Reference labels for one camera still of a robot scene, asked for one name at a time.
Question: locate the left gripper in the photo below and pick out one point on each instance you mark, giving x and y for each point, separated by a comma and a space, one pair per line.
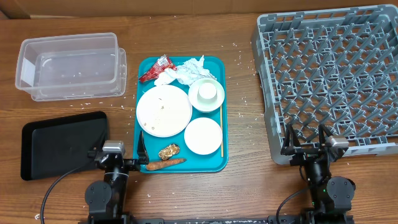
134, 165

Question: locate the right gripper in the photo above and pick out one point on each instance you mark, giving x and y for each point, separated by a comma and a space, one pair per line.
303, 154

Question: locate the small white bowl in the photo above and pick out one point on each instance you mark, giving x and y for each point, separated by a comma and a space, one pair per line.
203, 136

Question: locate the pale green bowl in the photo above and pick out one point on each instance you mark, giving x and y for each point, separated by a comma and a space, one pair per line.
203, 105

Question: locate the wooden chopstick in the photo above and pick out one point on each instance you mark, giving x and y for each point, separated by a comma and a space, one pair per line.
221, 130

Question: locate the white cup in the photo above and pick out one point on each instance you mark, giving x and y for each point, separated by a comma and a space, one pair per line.
207, 91

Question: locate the red snack wrapper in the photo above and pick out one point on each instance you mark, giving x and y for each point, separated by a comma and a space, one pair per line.
160, 65

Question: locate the white napkin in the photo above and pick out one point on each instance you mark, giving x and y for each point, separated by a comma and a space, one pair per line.
186, 74

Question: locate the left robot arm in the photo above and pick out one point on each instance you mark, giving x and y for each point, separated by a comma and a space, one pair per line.
106, 197

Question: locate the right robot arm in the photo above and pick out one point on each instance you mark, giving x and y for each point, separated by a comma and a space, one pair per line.
331, 196

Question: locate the grey dishwasher rack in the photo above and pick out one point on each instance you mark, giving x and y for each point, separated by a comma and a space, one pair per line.
336, 67

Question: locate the carrot piece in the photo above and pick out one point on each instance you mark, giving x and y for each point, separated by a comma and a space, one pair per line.
163, 164

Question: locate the brown food scrap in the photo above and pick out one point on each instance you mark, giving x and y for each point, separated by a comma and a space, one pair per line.
169, 151

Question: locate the large white plate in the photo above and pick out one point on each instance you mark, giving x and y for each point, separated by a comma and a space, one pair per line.
164, 111

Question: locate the teal serving tray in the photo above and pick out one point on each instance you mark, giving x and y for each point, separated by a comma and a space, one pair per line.
214, 162

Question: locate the black tray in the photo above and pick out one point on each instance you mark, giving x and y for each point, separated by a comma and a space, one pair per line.
53, 147

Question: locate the clear plastic bin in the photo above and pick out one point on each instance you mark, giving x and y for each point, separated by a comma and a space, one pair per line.
69, 67

